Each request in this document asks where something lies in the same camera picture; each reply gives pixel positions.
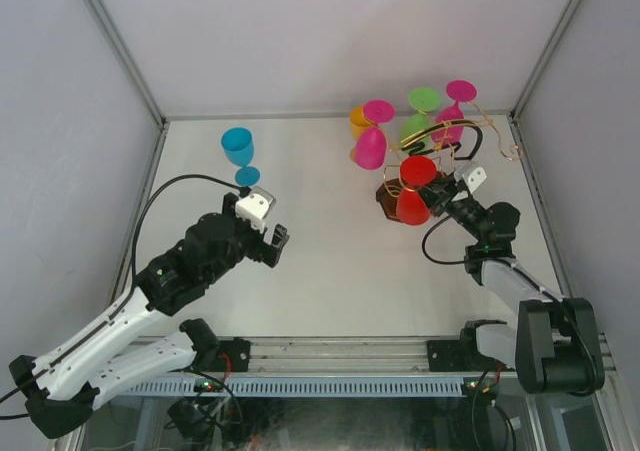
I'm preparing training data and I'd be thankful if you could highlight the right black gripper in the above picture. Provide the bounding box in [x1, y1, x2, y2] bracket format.
[409, 174, 485, 243]

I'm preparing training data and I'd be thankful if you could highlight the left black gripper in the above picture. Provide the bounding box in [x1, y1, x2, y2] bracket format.
[204, 193, 288, 285]

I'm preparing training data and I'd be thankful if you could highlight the red plastic wine glass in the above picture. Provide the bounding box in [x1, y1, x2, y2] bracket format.
[396, 155, 438, 226]

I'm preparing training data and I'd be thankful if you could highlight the gold wire wine glass rack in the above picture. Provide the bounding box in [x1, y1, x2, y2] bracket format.
[376, 105, 499, 226]

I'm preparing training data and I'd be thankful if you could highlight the pink wine glass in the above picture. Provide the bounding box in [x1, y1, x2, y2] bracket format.
[359, 100, 395, 170]
[431, 79, 477, 146]

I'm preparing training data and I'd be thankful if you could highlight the green plastic wine glass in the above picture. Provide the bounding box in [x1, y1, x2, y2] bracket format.
[400, 87, 441, 144]

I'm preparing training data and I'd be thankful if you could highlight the orange plastic wine glass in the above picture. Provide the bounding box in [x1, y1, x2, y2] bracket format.
[349, 106, 373, 166]

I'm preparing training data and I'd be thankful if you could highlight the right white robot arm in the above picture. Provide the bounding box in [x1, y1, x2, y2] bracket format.
[418, 175, 605, 396]

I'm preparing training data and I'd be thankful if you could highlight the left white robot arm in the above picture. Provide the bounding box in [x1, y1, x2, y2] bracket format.
[9, 187, 289, 439]

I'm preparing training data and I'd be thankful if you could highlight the blue plastic wine glass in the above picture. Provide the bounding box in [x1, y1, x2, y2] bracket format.
[221, 127, 261, 187]

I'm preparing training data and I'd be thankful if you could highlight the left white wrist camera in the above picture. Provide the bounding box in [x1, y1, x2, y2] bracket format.
[235, 187, 277, 233]

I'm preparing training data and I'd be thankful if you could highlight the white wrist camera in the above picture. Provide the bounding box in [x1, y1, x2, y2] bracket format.
[235, 187, 277, 233]
[453, 161, 487, 195]

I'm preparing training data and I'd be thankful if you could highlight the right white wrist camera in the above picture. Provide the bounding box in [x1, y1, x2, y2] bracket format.
[453, 161, 487, 195]

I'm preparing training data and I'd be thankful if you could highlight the left black camera cable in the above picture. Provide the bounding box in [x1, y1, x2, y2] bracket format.
[0, 173, 251, 420]

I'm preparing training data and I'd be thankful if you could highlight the aluminium front rail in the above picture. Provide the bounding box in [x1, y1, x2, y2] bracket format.
[246, 336, 458, 376]

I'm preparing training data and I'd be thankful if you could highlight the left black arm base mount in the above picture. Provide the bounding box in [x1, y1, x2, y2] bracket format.
[192, 337, 251, 373]

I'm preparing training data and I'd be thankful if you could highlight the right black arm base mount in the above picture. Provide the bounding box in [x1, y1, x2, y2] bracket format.
[426, 339, 503, 373]

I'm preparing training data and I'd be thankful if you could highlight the grey slotted cable duct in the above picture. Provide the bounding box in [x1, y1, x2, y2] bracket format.
[122, 375, 465, 398]

